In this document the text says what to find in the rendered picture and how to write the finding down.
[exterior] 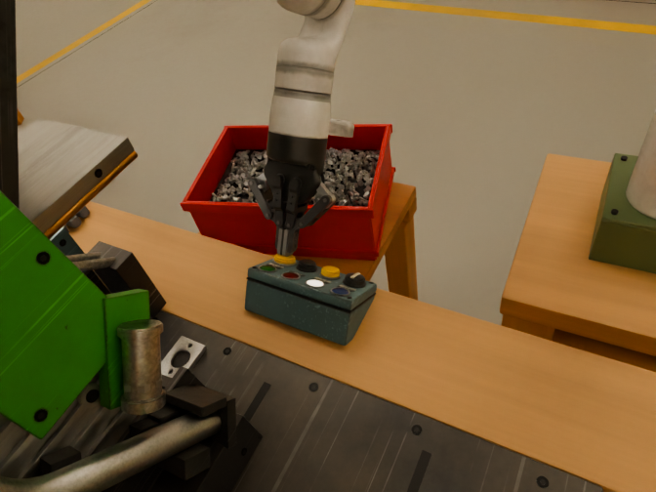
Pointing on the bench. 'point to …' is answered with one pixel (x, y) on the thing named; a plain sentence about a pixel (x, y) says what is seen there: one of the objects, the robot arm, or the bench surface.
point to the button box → (308, 301)
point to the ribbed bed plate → (64, 433)
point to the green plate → (43, 325)
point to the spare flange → (183, 351)
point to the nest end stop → (225, 422)
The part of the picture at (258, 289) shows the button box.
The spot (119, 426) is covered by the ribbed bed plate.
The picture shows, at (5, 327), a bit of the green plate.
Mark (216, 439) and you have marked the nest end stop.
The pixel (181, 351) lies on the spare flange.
